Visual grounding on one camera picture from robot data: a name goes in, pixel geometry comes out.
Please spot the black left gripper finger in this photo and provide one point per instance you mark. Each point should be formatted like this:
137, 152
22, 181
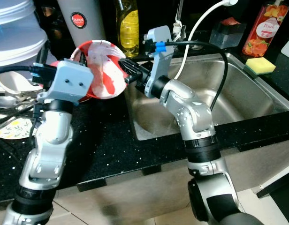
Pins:
41, 56

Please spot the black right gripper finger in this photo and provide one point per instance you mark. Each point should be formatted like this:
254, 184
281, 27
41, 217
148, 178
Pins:
129, 78
125, 64

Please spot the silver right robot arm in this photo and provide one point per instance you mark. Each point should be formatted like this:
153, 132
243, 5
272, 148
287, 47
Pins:
191, 112

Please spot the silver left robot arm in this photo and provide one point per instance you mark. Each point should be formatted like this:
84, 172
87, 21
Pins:
50, 140

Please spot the yellow dish liquid bottle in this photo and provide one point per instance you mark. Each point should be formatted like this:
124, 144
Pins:
128, 28

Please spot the grey cylinder with red sticker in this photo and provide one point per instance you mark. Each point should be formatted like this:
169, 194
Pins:
79, 35

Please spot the floral print plate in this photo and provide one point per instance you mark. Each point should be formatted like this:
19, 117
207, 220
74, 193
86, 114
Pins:
15, 129

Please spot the metal faucet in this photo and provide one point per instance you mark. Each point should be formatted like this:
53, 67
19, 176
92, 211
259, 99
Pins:
179, 23

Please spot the clear plastic soap container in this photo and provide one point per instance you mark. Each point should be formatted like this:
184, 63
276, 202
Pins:
226, 33

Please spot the beige cabinet front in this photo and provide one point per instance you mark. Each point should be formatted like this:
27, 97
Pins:
158, 176

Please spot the stainless steel sink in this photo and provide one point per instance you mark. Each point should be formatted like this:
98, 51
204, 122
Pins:
247, 98

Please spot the yellow green sponge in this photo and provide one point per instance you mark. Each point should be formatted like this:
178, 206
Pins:
259, 65

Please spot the red peach soap bottle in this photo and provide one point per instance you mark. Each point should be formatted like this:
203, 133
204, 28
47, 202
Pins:
266, 28

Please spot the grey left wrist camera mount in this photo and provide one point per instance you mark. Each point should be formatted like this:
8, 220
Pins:
74, 79

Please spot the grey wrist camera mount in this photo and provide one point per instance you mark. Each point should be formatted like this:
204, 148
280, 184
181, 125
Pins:
161, 51
74, 79

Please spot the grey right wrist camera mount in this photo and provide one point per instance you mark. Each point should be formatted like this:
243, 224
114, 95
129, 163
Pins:
161, 51

